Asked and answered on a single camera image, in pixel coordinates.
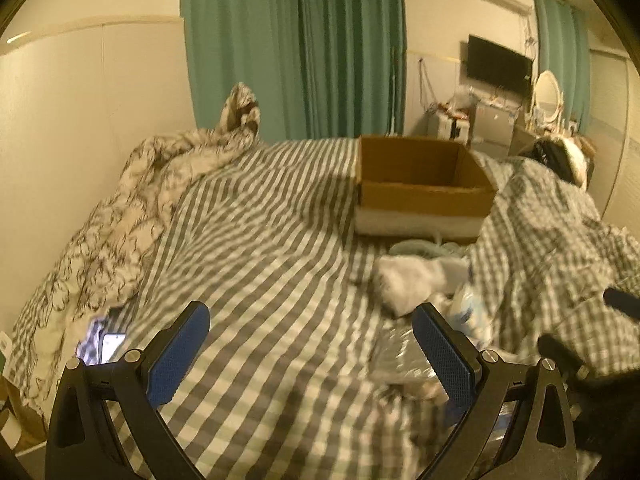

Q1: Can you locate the clear plastic packet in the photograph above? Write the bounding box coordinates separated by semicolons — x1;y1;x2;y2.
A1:
371;283;492;404

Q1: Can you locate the grey-green plastic hanger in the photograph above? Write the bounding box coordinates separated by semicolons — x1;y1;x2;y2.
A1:
387;237;466;259

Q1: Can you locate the floral white quilt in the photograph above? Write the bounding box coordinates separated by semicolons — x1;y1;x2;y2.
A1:
9;82;260;416

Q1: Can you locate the grey checkered bed cover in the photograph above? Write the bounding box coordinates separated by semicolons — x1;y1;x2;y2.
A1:
8;138;640;480

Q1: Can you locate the black and white bag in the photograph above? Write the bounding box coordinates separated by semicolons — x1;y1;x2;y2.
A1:
518;136;592;190

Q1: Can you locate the brown cardboard box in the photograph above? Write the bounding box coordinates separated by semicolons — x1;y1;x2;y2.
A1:
355;136;496;242

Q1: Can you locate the grey cabinet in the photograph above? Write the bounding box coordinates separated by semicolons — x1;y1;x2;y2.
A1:
471;102;515;158

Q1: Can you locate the white oval vanity mirror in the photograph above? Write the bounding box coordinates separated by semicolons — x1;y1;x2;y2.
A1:
533;70;563;125

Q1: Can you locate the white sliding wardrobe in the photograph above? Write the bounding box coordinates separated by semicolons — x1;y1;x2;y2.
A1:
587;50;639;236

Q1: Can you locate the white suitcase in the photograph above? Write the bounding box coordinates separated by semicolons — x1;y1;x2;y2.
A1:
427;110;471;144

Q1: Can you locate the small green curtain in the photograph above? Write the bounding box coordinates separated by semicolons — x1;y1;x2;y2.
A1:
534;0;590;132

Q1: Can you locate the large green curtain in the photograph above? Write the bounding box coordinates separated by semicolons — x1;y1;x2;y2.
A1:
180;0;407;142

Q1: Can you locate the black wall television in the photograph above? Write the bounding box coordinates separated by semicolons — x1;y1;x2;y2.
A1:
466;35;533;98

